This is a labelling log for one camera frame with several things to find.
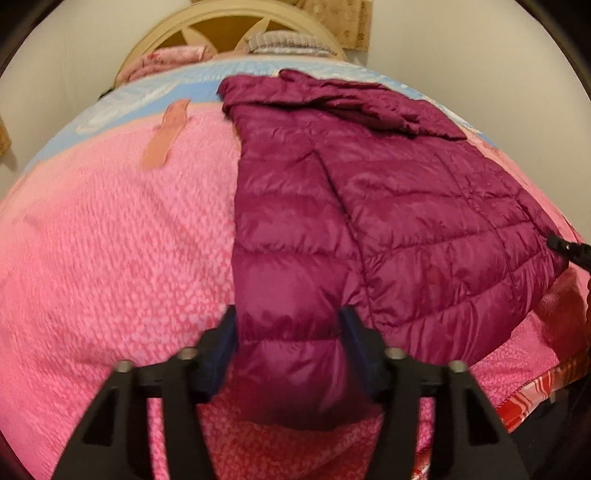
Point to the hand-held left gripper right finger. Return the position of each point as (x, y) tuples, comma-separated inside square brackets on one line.
[(358, 344)]

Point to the striped pillow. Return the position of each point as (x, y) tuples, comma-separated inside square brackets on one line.
[(288, 42)]

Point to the long beige window curtain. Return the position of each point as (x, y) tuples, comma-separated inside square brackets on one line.
[(339, 21)]

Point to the wide beige side curtain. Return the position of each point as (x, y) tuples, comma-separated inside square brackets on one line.
[(3, 138)]

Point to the cream wooden headboard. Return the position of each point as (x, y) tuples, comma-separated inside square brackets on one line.
[(221, 23)]

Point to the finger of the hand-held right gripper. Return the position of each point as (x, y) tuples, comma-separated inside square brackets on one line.
[(570, 249)]

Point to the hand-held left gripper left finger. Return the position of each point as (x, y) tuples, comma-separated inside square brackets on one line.
[(225, 344)]

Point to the dark cloth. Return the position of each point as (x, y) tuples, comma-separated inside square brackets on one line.
[(106, 93)]

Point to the red plaid mattress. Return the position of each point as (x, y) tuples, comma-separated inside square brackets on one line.
[(540, 392)]

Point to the pink floral folded blanket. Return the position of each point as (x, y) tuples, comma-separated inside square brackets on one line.
[(171, 57)]

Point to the magenta puffer jacket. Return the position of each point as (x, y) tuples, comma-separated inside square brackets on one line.
[(369, 221)]

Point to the pink and blue bed sheet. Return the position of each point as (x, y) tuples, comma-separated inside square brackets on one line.
[(115, 240)]

